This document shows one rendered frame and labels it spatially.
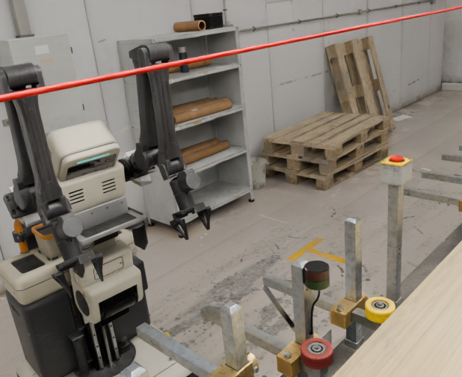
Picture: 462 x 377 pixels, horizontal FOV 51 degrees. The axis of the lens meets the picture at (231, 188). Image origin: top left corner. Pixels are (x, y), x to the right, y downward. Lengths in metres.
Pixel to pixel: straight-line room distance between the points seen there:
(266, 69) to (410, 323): 4.03
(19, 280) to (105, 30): 2.30
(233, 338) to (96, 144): 0.88
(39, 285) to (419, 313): 1.41
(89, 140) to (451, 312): 1.21
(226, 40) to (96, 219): 2.77
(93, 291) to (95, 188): 0.38
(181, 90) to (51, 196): 2.95
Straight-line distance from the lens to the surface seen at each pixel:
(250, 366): 1.14
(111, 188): 1.79
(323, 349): 1.27
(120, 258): 1.90
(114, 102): 3.90
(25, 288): 2.07
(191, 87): 4.37
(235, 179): 4.56
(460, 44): 9.08
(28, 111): 1.39
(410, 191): 2.39
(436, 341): 1.33
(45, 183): 1.44
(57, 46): 3.42
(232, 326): 1.05
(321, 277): 1.17
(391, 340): 1.32
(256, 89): 5.01
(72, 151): 1.65
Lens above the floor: 1.71
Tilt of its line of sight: 21 degrees down
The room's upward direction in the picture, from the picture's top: 6 degrees counter-clockwise
